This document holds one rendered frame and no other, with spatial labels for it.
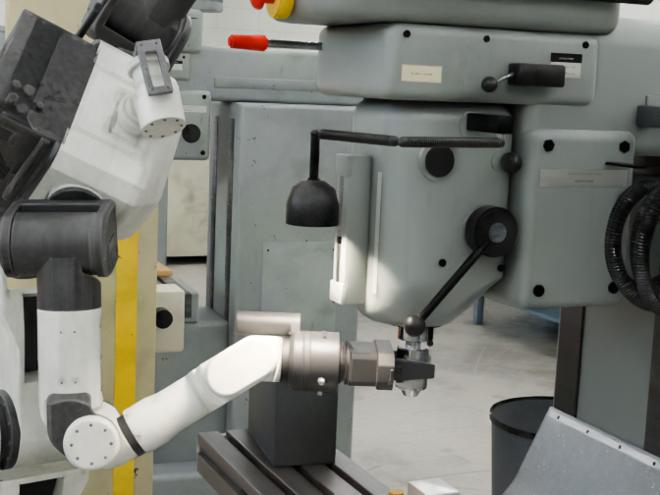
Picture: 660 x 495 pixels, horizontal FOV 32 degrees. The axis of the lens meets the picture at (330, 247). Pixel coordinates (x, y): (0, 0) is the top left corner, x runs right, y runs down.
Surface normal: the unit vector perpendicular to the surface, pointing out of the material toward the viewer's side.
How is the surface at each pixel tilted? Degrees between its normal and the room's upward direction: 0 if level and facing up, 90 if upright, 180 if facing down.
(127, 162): 58
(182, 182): 90
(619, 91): 90
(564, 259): 90
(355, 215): 90
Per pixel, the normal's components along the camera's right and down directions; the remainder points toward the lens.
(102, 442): 0.15, 0.07
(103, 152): 0.52, -0.40
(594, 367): -0.91, 0.02
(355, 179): 0.40, 0.14
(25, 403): 0.59, 0.06
